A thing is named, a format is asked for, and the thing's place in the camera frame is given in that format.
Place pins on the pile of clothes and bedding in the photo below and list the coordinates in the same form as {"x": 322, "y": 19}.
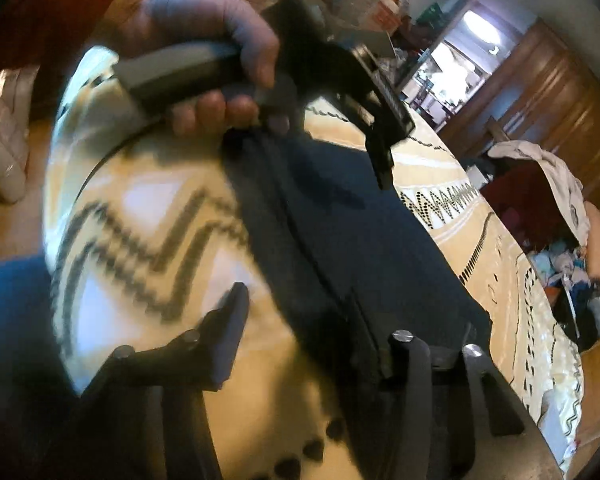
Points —
{"x": 542, "y": 203}

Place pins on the person's left hand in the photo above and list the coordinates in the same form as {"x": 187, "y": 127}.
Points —
{"x": 133, "y": 28}

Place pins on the yellow patterned bedspread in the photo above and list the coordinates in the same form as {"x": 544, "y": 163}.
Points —
{"x": 143, "y": 237}

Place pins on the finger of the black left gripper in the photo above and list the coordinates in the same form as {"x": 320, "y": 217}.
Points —
{"x": 379, "y": 152}

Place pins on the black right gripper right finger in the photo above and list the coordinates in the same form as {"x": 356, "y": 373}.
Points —
{"x": 426, "y": 400}

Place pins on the dark wooden wardrobe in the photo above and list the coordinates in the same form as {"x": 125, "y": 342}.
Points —
{"x": 542, "y": 93}

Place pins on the black pants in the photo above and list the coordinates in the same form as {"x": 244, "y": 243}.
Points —
{"x": 348, "y": 264}

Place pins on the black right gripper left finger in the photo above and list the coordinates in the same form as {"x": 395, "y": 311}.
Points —
{"x": 144, "y": 411}

